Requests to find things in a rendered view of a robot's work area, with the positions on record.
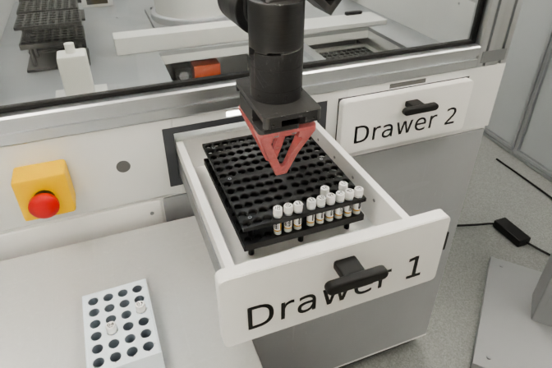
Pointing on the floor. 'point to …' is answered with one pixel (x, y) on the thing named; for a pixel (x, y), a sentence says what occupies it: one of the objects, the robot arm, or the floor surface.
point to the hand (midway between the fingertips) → (276, 161)
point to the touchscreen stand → (515, 318)
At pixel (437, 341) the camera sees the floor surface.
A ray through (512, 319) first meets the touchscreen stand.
